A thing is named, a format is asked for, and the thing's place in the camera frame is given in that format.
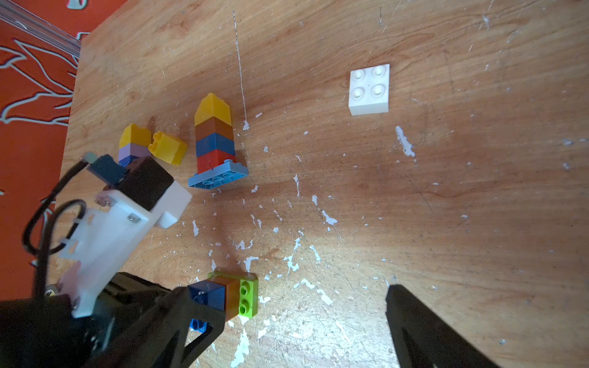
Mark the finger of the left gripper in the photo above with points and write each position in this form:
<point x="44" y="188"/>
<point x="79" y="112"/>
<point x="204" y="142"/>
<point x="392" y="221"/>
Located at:
<point x="169" y="330"/>

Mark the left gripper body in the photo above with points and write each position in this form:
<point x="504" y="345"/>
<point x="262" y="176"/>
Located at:
<point x="48" y="335"/>

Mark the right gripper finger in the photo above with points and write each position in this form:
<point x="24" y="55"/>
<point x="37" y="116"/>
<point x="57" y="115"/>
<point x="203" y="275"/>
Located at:
<point x="422" y="339"/>

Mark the brown sloped lego brick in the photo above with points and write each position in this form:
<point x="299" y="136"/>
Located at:
<point x="232" y="286"/>

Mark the lime green lego brick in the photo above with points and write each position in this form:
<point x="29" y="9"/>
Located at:
<point x="248" y="292"/>

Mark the light blue long lego brick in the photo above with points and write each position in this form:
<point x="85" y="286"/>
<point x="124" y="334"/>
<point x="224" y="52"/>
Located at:
<point x="223" y="174"/>

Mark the red lego brick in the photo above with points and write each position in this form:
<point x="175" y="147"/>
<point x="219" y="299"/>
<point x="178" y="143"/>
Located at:
<point x="212" y="160"/>

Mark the lilac lego brick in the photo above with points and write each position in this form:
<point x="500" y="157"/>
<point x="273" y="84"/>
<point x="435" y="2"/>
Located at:
<point x="135" y="150"/>

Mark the teal blue lego brick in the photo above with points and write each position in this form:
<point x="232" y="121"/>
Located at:
<point x="213" y="142"/>

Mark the yellow sloped lego brick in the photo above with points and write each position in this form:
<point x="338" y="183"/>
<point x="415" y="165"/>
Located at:
<point x="133" y="134"/>

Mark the white lego brick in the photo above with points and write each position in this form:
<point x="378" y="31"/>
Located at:
<point x="369" y="90"/>

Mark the blue square lego brick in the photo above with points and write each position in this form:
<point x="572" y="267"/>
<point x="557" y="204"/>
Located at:
<point x="124" y="162"/>

